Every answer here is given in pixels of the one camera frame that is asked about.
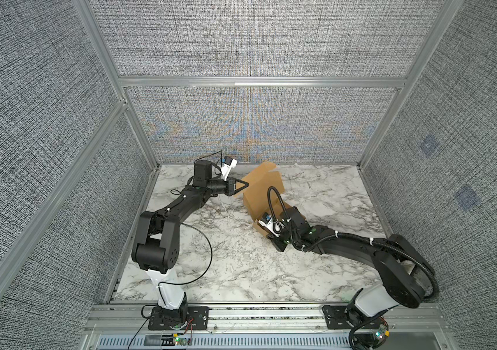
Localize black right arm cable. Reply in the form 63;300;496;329
266;186;440;350

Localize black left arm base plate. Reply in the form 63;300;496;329
148;306;210;332

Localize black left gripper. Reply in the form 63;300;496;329
206;177;248;198

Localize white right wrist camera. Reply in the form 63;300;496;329
257;212;286;237

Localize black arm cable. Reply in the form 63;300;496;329
127;149;225;350
266;186;440;350

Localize aluminium enclosure frame bars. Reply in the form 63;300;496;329
0;1;461;299

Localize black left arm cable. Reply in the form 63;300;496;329
127;149;225;350

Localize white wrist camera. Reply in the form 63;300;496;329
221;156;238;180
257;212;286;237

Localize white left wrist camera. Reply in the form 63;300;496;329
221;156;238;180

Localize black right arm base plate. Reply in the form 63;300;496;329
322;305;388;332

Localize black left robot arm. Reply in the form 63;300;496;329
131;156;249;329

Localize aluminium front rail frame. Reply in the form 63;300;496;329
78;302;459;349

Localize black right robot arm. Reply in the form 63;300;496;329
258;207;440;329

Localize brown cardboard box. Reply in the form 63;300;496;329
235;161;285;238

